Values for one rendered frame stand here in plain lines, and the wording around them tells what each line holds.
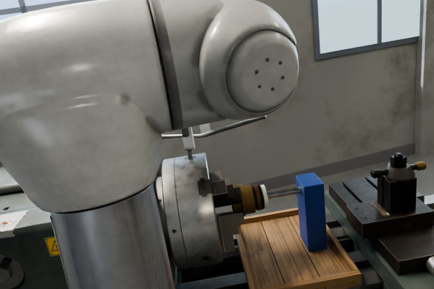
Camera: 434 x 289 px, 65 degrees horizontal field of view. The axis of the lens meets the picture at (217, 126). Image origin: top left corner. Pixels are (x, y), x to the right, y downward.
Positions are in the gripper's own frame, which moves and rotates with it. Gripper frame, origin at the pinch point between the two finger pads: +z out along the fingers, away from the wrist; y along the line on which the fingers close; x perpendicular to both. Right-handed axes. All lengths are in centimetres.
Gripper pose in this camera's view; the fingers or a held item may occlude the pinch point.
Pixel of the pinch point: (197, 134)
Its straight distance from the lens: 93.8
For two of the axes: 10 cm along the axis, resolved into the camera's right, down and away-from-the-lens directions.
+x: -9.1, 0.4, 4.1
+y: 3.8, -2.8, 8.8
